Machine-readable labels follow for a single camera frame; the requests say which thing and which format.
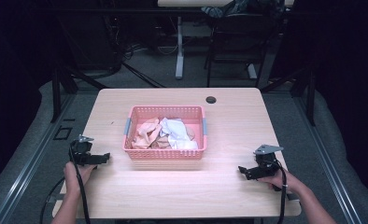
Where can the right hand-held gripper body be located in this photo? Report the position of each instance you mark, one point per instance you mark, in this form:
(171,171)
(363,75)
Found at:
(266,160)

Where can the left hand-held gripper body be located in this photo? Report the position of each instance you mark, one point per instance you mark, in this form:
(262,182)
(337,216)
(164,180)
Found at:
(81,149)

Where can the person's right hand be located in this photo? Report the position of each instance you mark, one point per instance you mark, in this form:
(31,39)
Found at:
(281,182)

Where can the person's left hand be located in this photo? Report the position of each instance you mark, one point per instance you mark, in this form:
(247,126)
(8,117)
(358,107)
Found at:
(74,177)

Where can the peach cloth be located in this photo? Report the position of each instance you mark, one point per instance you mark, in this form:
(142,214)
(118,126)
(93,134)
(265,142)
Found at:
(145,133)

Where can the black metal stand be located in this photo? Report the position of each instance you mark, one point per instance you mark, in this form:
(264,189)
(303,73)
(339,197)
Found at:
(57,93)
(309,93)

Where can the pink plastic basket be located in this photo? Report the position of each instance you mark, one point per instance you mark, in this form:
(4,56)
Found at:
(165,154)

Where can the white cloth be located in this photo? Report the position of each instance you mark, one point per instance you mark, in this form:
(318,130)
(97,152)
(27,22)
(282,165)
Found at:
(177,133)

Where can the white desk leg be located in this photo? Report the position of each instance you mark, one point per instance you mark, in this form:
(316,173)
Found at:
(251,71)
(179,49)

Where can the black chair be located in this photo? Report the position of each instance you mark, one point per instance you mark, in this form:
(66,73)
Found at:
(235,34)

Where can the dark patterned cloth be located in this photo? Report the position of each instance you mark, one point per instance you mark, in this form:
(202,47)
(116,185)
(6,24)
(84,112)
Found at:
(232,7)

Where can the aluminium rail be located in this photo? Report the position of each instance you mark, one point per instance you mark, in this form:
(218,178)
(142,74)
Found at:
(29,161)
(328,161)

